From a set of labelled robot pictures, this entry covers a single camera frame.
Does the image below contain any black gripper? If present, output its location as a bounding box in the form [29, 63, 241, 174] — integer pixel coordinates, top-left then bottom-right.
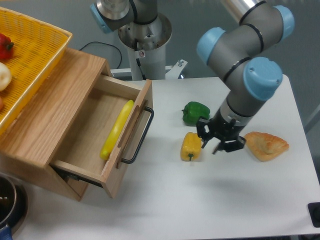
[196, 110, 246, 154]

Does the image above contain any green bell pepper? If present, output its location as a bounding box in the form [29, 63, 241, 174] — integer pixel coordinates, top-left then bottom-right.
[181, 101, 210, 126]

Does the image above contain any wooden top drawer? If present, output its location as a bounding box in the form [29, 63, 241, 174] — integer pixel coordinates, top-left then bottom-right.
[50, 76, 154, 198]

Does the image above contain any wooden drawer cabinet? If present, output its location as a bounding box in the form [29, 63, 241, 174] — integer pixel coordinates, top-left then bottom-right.
[0, 48, 109, 201]

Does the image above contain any yellow squash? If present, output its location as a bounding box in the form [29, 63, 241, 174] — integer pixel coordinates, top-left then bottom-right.
[99, 99, 134, 161]

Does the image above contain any white onion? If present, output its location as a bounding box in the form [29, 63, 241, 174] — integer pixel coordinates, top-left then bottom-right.
[0, 63, 12, 91]

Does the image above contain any yellow plastic basket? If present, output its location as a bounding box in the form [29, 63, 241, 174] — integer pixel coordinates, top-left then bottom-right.
[0, 7, 73, 133]

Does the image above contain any red bell pepper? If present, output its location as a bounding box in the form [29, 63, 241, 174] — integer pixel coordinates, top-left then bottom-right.
[0, 33, 14, 60]

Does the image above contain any yellow bell pepper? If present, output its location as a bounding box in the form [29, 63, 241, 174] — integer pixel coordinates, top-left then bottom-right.
[180, 132, 202, 161]

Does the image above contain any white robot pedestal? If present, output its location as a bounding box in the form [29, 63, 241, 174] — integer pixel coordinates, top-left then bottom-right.
[118, 13, 188, 81]

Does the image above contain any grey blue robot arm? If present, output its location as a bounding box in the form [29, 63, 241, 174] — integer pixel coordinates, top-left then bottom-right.
[90, 0, 295, 152]

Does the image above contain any black cable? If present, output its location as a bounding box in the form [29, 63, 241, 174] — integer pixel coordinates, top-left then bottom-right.
[78, 41, 123, 70]

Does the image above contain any golden pastry bread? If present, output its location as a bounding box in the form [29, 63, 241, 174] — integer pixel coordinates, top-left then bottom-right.
[244, 131, 290, 162]

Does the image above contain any black corner device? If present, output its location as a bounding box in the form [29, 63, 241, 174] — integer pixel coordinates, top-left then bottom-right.
[307, 202, 320, 228]

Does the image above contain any dark metal pot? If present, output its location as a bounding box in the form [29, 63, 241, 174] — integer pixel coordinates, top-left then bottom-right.
[0, 174, 29, 240]

